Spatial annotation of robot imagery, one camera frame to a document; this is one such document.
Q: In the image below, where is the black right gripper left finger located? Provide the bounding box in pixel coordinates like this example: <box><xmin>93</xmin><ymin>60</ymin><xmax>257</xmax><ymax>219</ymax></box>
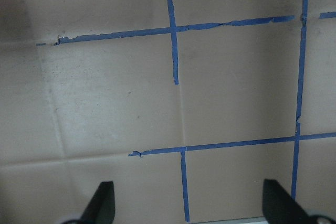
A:
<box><xmin>80</xmin><ymin>181</ymin><xmax>116</xmax><ymax>224</ymax></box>

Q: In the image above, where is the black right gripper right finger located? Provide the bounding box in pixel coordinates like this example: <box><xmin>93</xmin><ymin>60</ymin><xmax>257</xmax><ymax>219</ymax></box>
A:
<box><xmin>262</xmin><ymin>179</ymin><xmax>315</xmax><ymax>224</ymax></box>

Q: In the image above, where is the brown paper table cover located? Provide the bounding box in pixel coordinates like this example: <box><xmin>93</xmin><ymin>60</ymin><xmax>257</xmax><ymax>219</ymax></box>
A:
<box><xmin>1</xmin><ymin>0</ymin><xmax>335</xmax><ymax>223</ymax></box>

